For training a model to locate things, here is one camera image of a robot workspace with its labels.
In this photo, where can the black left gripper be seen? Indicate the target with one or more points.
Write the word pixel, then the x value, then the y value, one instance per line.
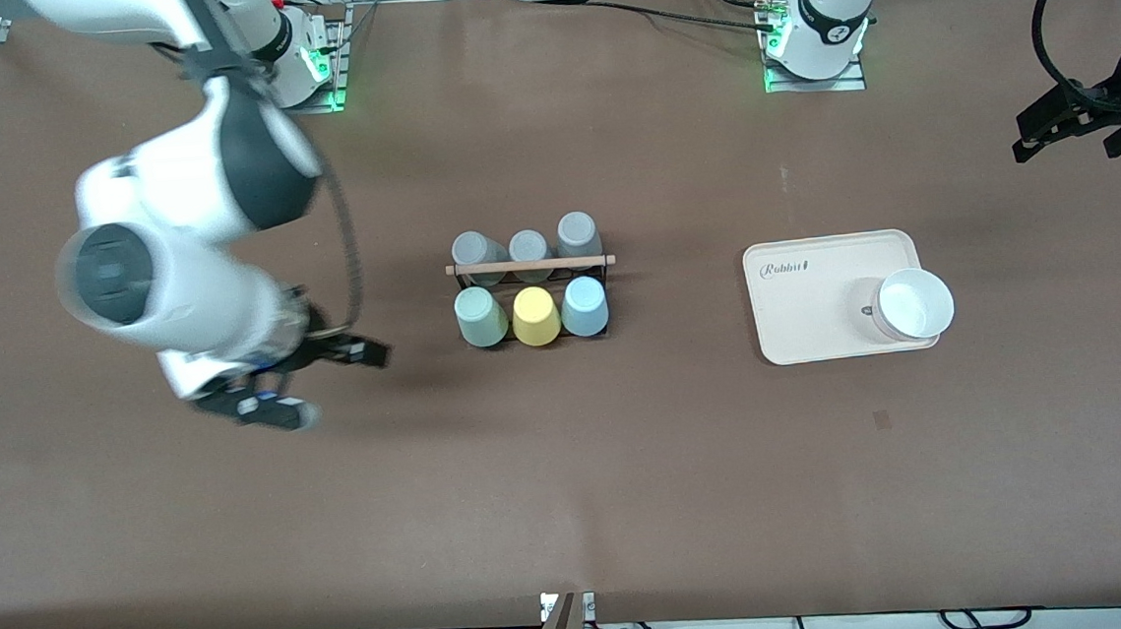
pixel 1092 110

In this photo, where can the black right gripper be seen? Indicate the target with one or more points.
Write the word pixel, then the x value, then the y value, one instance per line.
pixel 318 350

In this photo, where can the pale green plastic cup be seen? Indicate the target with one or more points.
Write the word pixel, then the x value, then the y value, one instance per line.
pixel 480 318

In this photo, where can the light blue plastic cup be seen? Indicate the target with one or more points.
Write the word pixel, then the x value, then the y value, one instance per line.
pixel 585 308

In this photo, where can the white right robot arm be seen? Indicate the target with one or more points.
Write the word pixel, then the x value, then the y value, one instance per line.
pixel 188 202

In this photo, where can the grey plastic cup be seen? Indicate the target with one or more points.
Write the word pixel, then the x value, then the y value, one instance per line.
pixel 528 246
pixel 577 232
pixel 475 249

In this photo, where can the yellow plastic cup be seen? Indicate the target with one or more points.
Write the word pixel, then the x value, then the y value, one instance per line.
pixel 536 318

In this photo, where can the white cup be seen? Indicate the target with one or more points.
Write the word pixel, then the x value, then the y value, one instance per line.
pixel 915 305

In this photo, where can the cream plastic tray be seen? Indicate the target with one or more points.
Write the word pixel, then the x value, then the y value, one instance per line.
pixel 817 316

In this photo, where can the small tape patch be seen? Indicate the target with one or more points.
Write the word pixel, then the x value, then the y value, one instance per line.
pixel 882 419

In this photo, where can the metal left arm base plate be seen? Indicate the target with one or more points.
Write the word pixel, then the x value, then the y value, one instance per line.
pixel 816 84

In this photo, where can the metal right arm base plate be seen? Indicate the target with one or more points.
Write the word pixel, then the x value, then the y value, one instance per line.
pixel 341 54

